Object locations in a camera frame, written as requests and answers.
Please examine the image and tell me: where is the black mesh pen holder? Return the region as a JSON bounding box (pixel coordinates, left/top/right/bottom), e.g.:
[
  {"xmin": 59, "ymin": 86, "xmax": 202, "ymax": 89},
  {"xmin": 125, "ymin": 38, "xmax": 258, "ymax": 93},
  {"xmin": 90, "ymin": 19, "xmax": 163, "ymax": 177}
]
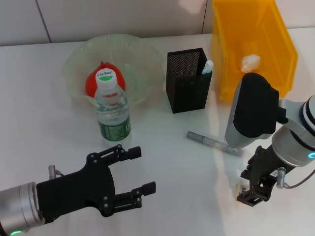
[{"xmin": 166, "ymin": 47, "xmax": 213, "ymax": 114}]

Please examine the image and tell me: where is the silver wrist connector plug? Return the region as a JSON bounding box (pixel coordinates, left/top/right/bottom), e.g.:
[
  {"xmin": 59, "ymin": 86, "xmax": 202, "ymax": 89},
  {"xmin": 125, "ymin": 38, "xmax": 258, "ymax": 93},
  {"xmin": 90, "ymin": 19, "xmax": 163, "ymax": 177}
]
[
  {"xmin": 275, "ymin": 166, "xmax": 287, "ymax": 189},
  {"xmin": 48, "ymin": 164, "xmax": 58, "ymax": 180}
]

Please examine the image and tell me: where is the white paper ball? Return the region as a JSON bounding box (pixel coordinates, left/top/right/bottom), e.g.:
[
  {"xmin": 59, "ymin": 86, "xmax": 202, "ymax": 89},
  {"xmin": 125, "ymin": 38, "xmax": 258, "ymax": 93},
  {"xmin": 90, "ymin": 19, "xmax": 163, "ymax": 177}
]
[{"xmin": 240, "ymin": 54, "xmax": 261, "ymax": 73}]

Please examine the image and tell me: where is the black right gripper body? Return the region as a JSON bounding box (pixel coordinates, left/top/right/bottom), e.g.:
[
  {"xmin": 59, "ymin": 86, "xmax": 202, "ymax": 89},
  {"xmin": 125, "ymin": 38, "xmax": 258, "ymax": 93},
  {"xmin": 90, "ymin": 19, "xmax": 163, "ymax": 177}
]
[{"xmin": 246, "ymin": 145, "xmax": 282, "ymax": 188}]

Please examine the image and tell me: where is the clear green-label water bottle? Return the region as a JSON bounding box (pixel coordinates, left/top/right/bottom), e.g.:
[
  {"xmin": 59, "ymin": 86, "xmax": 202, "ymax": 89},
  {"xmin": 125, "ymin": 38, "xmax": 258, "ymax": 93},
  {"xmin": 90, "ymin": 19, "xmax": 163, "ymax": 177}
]
[{"xmin": 94, "ymin": 69, "xmax": 131, "ymax": 148}]

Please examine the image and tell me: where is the yellow plastic bin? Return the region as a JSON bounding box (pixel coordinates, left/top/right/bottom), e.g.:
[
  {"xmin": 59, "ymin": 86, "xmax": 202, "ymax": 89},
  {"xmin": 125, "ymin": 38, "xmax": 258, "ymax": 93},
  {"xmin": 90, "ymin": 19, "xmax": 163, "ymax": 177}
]
[{"xmin": 210, "ymin": 0, "xmax": 299, "ymax": 101}]

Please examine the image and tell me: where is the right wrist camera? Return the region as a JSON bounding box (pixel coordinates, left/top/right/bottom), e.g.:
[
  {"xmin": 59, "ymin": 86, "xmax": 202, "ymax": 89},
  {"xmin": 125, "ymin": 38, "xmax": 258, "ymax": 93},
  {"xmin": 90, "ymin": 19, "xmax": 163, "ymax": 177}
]
[{"xmin": 224, "ymin": 72, "xmax": 289, "ymax": 149}]

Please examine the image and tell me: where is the orange toy fruit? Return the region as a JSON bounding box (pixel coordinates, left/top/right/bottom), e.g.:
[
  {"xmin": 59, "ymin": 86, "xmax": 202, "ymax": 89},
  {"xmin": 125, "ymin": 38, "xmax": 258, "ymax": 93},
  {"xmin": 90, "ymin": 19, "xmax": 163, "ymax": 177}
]
[{"xmin": 85, "ymin": 61, "xmax": 126, "ymax": 98}]

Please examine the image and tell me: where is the silver marker pen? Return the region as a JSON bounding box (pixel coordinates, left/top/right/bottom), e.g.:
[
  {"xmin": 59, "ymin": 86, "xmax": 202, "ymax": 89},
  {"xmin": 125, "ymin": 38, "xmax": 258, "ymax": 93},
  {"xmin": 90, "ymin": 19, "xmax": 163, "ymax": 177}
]
[{"xmin": 186, "ymin": 131, "xmax": 245, "ymax": 158}]

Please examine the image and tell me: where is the green glass fruit plate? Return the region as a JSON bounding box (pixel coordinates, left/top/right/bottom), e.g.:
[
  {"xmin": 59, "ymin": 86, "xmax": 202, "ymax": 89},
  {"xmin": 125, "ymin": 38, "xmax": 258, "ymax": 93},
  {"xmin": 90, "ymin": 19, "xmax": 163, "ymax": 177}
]
[{"xmin": 63, "ymin": 34, "xmax": 165, "ymax": 106}]

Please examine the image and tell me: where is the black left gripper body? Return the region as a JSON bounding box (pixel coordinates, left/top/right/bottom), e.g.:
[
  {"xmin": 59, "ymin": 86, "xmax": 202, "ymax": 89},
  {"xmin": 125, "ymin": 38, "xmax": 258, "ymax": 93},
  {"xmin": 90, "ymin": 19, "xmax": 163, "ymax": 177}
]
[{"xmin": 36, "ymin": 152, "xmax": 117, "ymax": 223}]

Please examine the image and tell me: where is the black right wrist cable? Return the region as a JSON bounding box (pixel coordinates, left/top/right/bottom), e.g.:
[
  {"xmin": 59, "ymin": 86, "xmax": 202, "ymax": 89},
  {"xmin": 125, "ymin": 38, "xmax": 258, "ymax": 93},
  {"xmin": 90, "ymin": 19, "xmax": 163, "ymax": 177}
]
[{"xmin": 284, "ymin": 171, "xmax": 315, "ymax": 190}]

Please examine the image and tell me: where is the beige eraser with barcode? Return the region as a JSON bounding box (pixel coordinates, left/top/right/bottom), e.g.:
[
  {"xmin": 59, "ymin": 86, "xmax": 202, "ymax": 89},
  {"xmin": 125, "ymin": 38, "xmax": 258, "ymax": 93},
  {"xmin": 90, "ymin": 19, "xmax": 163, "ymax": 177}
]
[{"xmin": 236, "ymin": 182, "xmax": 250, "ymax": 198}]

